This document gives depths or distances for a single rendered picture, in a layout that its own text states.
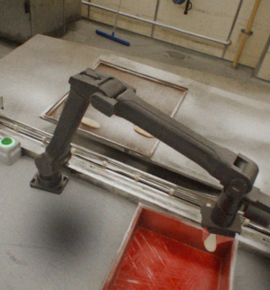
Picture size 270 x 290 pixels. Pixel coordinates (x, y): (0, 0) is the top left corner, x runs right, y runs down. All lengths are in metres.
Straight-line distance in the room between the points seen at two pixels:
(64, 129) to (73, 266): 0.40
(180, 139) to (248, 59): 4.09
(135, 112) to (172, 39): 4.19
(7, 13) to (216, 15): 2.65
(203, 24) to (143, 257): 4.05
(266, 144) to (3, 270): 1.10
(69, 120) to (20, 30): 3.18
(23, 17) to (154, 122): 3.31
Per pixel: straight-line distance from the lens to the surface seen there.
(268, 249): 1.15
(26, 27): 3.96
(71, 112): 0.88
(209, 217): 0.85
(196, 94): 1.59
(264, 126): 1.54
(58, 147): 1.00
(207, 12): 4.71
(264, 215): 0.78
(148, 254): 1.03
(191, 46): 4.86
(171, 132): 0.73
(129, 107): 0.75
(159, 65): 2.18
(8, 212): 1.13
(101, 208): 1.12
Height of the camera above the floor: 1.68
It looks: 38 degrees down
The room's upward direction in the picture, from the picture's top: 11 degrees clockwise
